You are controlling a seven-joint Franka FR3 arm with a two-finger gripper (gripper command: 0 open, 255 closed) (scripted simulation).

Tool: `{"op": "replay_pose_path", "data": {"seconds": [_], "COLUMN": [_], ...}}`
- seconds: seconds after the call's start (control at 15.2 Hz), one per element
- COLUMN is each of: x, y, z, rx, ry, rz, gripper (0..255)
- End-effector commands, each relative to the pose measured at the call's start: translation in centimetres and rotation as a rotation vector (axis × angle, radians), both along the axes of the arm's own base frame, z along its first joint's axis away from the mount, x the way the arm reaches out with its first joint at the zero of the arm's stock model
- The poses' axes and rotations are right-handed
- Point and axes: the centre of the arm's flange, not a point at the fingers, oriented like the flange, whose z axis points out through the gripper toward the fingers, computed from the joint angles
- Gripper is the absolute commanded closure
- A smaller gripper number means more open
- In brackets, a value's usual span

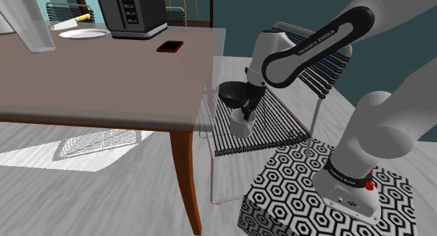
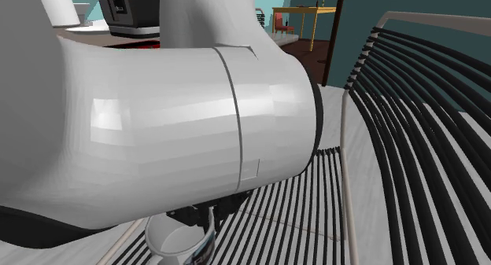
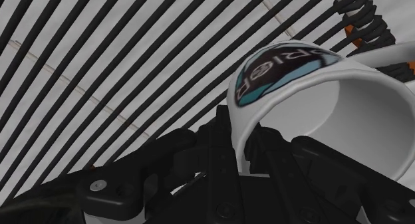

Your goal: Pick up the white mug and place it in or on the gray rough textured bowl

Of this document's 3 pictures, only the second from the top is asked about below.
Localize white mug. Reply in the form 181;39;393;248
143;208;217;265

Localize red flat object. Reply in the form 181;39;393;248
103;39;161;50

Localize red chair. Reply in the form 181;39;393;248
272;12;297;36

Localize yellow table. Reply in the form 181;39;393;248
271;0;338;53

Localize black appliance silver base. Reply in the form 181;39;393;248
94;0;162;38

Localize white plate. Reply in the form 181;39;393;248
64;19;111;35

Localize white tapered cylinder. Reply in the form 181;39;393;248
35;0;82;28

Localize black cord chair white frame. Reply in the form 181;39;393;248
254;7;268;29
95;10;491;265

